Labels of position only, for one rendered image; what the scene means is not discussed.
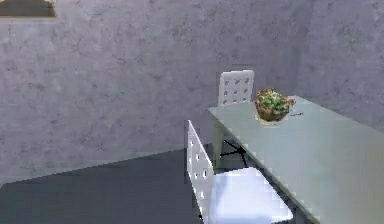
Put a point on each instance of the framed wall picture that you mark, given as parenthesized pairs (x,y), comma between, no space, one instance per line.
(26,8)

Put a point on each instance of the white perforated chair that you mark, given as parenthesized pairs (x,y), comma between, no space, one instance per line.
(235,87)
(233,196)

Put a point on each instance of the pale green table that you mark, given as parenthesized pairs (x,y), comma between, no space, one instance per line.
(320,156)

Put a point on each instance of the green plant in brown bowl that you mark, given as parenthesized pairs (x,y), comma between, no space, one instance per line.
(272,105)

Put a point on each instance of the small dark pen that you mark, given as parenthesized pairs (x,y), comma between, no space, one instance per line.
(296,114)

